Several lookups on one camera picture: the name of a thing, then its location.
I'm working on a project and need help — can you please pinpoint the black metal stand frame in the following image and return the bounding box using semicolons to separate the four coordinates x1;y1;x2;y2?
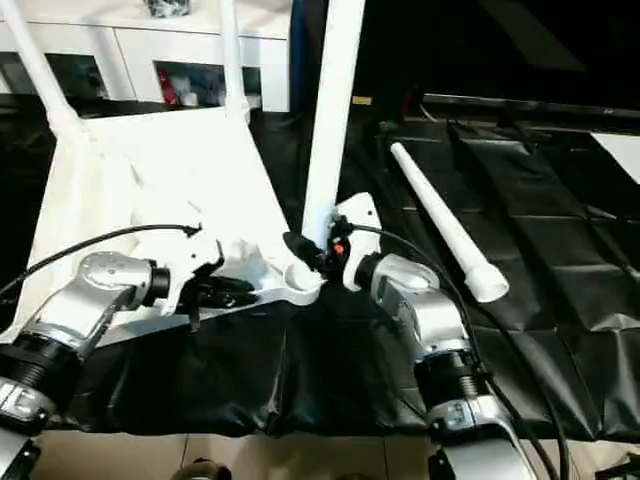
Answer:
593;448;640;480

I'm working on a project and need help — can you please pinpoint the white cabinet with glass doors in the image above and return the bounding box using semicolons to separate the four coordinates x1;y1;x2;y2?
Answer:
0;0;295;114

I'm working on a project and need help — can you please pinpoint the white flat board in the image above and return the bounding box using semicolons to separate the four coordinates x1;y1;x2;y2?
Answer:
589;131;640;185

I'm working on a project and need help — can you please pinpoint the clear bag of dark parts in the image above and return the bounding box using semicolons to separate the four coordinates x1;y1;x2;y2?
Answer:
146;0;195;17

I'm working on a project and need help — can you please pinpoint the white plastic table leg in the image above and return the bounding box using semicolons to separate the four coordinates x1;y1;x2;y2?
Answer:
300;0;367;247
0;0;90;145
389;140;511;305
217;0;250;120

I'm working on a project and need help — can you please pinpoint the white plastic table top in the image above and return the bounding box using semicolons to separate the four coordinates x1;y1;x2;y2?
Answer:
0;106;322;347

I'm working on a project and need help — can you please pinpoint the black plastic mat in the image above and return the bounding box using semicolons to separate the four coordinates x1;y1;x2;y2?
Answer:
0;94;640;444

